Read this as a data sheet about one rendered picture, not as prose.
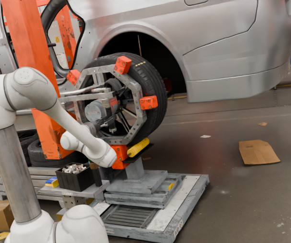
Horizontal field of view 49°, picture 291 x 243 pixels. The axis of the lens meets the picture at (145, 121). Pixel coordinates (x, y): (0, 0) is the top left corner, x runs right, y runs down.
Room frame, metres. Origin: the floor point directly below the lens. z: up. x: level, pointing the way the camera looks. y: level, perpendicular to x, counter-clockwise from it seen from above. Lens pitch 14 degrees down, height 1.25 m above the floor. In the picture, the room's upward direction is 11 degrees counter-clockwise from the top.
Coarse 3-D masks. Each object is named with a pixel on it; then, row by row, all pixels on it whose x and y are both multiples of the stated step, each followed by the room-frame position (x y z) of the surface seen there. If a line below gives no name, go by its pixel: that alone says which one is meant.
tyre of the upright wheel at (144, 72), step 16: (96, 64) 2.24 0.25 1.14; (112, 64) 2.18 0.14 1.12; (144, 64) 2.21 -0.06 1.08; (144, 80) 2.08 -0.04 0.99; (160, 80) 2.22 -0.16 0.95; (144, 96) 2.08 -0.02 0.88; (160, 96) 2.15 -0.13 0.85; (160, 112) 2.15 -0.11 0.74; (144, 128) 2.11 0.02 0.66; (128, 144) 2.18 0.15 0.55
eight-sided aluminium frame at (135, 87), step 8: (88, 72) 2.18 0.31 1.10; (96, 72) 2.15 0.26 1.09; (104, 72) 2.12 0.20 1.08; (112, 72) 2.08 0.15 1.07; (80, 80) 2.22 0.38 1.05; (120, 80) 2.06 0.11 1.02; (128, 80) 2.04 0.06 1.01; (80, 88) 2.25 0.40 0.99; (136, 88) 2.01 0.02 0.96; (136, 96) 2.02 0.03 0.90; (80, 104) 2.30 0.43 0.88; (136, 104) 2.02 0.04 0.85; (80, 112) 2.27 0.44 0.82; (136, 112) 2.03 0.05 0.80; (144, 112) 2.05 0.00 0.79; (80, 120) 2.26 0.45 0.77; (144, 120) 2.02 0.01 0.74; (136, 128) 2.04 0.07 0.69; (96, 136) 2.21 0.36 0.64; (104, 136) 2.23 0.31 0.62; (112, 136) 2.21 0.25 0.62; (120, 136) 2.17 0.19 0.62; (128, 136) 2.08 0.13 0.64; (112, 144) 2.15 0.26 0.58; (120, 144) 2.11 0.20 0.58
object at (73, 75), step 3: (75, 69) 2.30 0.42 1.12; (69, 72) 2.26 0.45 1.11; (72, 72) 2.25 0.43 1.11; (75, 72) 2.27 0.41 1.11; (78, 72) 2.29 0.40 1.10; (69, 75) 2.26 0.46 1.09; (72, 75) 2.25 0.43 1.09; (75, 75) 2.24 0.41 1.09; (78, 75) 2.26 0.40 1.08; (66, 78) 2.27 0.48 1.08; (69, 78) 2.26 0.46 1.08; (72, 78) 2.25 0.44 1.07; (75, 78) 2.23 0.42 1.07; (78, 78) 2.23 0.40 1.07; (72, 81) 2.25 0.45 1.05; (75, 81) 2.24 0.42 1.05; (75, 84) 2.25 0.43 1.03
